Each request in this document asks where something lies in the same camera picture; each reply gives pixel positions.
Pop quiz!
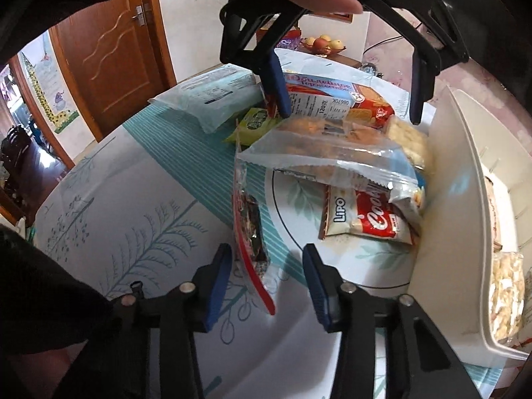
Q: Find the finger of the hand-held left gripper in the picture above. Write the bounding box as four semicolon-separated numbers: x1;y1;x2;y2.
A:
218;0;310;119
359;0;470;125

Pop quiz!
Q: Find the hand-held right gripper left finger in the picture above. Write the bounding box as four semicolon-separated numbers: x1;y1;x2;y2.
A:
95;243;233;399

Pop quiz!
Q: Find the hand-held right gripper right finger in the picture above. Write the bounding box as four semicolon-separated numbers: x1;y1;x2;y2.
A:
302;243;474;399

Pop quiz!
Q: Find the blue orange biscuit pack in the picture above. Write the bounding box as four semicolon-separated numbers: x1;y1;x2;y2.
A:
262;72;395;130

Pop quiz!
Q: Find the red zip candy bag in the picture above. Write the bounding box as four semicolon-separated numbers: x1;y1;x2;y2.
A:
232;137;278;316

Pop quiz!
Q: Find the clear biscuit bag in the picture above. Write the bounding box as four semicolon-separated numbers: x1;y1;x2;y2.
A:
235;116;420;192

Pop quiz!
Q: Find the white plastic storage bin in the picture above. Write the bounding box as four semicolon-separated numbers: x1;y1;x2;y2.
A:
405;85;532;360

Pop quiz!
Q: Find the white red snack bag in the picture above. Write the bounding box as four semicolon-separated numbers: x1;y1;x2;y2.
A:
484;175;505;252

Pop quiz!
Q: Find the clear puffed snack bag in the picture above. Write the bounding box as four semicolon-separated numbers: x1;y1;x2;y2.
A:
488;251;525;343

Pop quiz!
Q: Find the clear square cracker packet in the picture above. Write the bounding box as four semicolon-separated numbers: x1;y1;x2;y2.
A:
384;115;433;171

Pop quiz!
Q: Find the small green snack packet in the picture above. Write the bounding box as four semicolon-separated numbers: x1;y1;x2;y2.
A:
222;108;283;146

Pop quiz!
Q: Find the red printed plastic bag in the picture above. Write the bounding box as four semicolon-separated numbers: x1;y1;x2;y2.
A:
258;25;302;51

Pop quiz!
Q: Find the dark fruit bowl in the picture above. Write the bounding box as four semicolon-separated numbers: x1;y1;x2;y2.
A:
300;39;347;57

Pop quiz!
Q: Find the light blue snack packet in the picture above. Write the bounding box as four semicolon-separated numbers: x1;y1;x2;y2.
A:
148;66;262;134

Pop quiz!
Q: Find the white red cookie packet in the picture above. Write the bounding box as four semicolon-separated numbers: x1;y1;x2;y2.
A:
318;183;416;247

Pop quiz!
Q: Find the table with leaf tablecloth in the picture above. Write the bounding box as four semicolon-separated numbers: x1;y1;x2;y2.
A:
35;48;512;399

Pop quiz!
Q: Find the small white blue packet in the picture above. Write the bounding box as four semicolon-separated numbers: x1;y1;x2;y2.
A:
388;175;427;233

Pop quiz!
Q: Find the brown wooden door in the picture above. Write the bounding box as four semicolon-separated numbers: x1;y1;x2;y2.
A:
48;0;177;142

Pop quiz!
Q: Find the dark wooden chair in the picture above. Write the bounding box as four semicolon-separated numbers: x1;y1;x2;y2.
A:
0;125;34;184

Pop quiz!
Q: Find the giraffe wall sticker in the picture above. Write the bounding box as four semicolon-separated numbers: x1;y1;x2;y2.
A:
19;42;79;134

